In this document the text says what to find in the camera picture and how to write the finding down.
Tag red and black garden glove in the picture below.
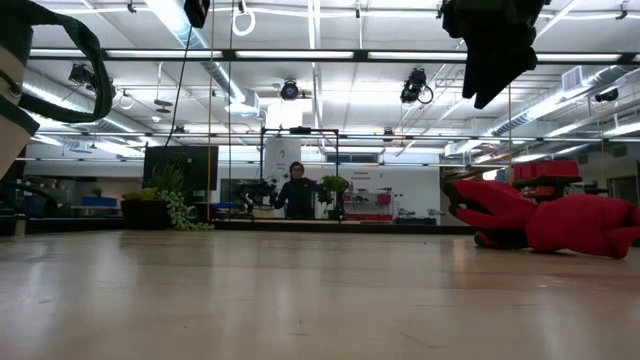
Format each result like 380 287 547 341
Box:
442 178 640 261
438 0 552 110

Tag green background potted plant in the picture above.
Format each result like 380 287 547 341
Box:
319 173 352 221

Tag person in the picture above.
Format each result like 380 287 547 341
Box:
272 160 326 221

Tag background shelf red boxes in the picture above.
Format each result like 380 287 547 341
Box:
343 188 396 222

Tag black screen panel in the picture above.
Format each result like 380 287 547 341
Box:
142 144 220 207

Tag potted succulent plant dark pot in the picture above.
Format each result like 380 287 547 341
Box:
120 162 216 232

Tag blue background table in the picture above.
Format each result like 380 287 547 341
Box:
79 195 120 209

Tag red bins on cart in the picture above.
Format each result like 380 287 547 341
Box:
512 159 584 184

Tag black aluminium table frame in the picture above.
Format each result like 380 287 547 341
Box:
0 48 640 235

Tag black background rig frame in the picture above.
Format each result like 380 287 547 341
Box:
258 126 341 222

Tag yellow hanging cable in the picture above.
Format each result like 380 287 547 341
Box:
205 0 216 222

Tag black hanging cable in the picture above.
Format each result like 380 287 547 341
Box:
163 25 194 147

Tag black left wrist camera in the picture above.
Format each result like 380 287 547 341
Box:
182 0 212 30

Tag beige gardening bag green straps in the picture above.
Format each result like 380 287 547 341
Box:
0 0 116 181

